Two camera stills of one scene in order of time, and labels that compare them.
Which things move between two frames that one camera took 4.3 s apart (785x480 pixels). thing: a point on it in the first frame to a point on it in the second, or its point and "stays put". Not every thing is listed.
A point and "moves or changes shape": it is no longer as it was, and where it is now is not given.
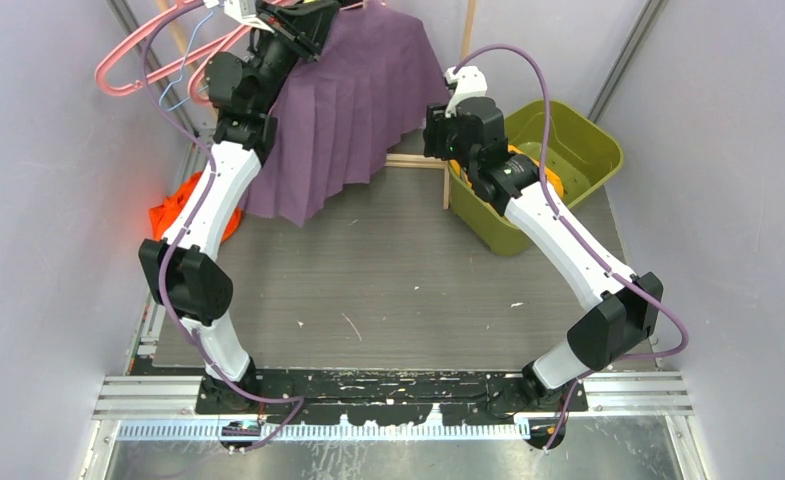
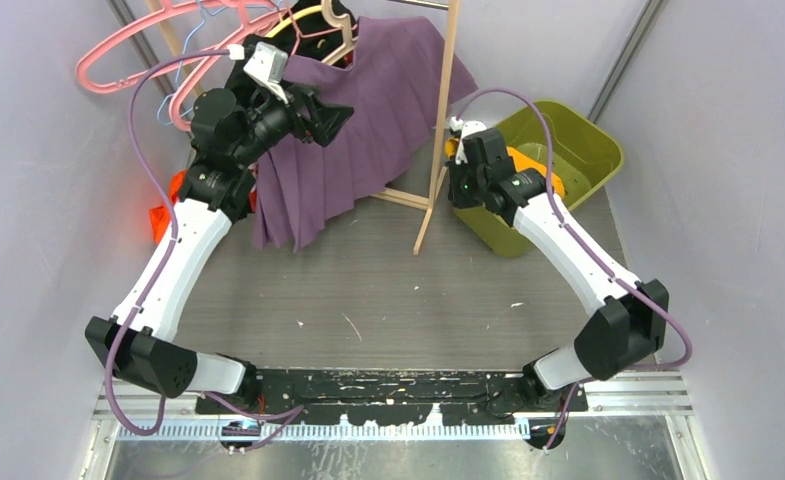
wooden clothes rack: (183, 50) to (453, 6)
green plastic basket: (581, 157) stays put
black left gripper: (302, 28) to (323, 120)
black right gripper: (437, 124) to (457, 199)
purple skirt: (377, 82) moves or changes shape
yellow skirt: (552, 182) stays put
